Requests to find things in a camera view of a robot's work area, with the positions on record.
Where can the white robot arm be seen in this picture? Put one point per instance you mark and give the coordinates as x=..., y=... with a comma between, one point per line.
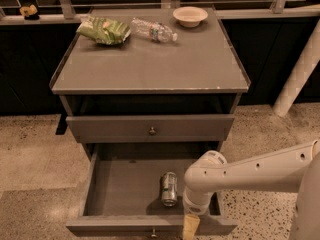
x=294, y=169

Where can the green chip bag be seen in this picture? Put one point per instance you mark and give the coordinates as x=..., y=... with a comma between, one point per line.
x=104, y=30

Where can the brass top drawer knob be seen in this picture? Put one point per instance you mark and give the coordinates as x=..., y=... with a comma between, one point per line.
x=152, y=131

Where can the closed grey top drawer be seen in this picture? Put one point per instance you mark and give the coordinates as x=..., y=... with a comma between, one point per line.
x=130, y=129

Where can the open grey middle drawer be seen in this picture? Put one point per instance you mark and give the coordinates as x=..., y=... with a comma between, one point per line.
x=123, y=193

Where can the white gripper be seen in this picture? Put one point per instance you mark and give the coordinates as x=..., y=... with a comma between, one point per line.
x=194, y=207

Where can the grey drawer cabinet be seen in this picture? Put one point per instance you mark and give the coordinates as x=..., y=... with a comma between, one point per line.
x=198, y=74

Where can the white paper bowl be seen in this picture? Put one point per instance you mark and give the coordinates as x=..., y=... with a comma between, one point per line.
x=190, y=16

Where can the silver green 7up can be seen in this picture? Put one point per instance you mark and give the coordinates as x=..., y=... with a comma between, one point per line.
x=169, y=189

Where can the brass middle drawer knob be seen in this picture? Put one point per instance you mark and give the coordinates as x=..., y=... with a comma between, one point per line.
x=153, y=234

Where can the clear plastic water bottle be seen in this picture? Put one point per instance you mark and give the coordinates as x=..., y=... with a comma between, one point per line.
x=154, y=31

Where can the brass drawer knob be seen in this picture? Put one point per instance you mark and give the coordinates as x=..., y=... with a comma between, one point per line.
x=152, y=131
x=153, y=234

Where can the small yellow black object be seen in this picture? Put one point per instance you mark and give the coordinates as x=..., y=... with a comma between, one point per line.
x=29, y=12

